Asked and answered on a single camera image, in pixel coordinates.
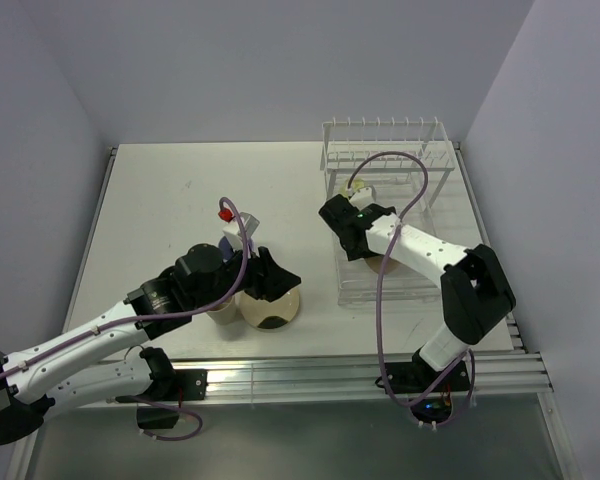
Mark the yellow-green mug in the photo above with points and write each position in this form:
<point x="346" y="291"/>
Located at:
<point x="349" y="189"/>

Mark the aluminium front rail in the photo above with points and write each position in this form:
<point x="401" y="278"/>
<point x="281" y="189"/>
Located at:
<point x="298" y="380"/>

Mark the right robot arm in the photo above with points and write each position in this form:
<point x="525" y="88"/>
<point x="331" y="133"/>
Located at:
<point x="475" y="292"/>

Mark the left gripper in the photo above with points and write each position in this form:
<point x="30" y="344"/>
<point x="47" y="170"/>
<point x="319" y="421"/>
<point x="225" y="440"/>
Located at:
<point x="267" y="280"/>

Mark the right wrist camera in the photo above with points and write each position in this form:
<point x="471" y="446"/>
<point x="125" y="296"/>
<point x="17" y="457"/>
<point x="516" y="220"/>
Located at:
<point x="363" y="197"/>

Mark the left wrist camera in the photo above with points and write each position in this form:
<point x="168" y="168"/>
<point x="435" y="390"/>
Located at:
<point x="237" y="232"/>

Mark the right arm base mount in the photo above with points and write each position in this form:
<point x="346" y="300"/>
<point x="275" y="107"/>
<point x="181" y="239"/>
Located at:
<point x="413" y="378"/>

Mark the purple plastic cup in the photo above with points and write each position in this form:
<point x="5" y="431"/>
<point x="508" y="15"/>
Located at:
<point x="226" y="249"/>

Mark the beige plastic cup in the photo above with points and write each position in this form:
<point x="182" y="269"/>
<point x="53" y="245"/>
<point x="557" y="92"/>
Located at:
<point x="225" y="313"/>

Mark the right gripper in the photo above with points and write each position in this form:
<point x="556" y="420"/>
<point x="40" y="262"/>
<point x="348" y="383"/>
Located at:
<point x="361" y="254"/>

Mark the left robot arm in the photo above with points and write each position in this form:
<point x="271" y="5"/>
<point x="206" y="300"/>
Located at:
<point x="109" y="358"/>

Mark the cream floral plate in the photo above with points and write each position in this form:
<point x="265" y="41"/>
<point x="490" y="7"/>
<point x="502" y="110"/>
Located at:
<point x="270" y="316"/>

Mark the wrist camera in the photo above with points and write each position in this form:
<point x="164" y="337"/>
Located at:
<point x="363" y="197"/>
<point x="237" y="232"/>

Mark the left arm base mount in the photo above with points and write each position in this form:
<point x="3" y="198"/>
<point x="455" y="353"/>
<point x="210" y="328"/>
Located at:
<point x="185" y="382"/>

